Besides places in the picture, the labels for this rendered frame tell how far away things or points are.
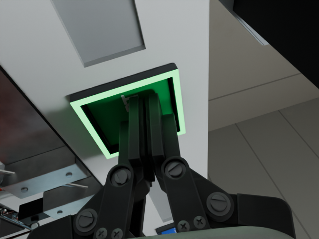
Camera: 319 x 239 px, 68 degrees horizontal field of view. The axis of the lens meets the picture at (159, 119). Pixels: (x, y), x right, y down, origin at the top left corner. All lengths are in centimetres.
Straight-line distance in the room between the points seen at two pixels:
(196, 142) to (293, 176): 176
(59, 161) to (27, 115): 6
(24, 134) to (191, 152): 17
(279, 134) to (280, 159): 23
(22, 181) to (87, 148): 14
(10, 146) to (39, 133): 3
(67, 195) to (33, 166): 8
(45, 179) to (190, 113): 19
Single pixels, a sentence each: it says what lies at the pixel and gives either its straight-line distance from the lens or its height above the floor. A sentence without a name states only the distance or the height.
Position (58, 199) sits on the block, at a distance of 36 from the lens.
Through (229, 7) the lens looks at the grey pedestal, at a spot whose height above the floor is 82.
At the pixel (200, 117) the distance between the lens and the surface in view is 16.
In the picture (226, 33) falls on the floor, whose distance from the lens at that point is 142.
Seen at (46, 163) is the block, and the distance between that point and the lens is 29.
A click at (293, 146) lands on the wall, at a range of 207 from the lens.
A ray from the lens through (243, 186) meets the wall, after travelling 181.
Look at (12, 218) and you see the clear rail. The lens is 38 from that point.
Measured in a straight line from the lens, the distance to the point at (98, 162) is 18.
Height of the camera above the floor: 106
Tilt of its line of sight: 39 degrees down
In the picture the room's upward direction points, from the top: 159 degrees clockwise
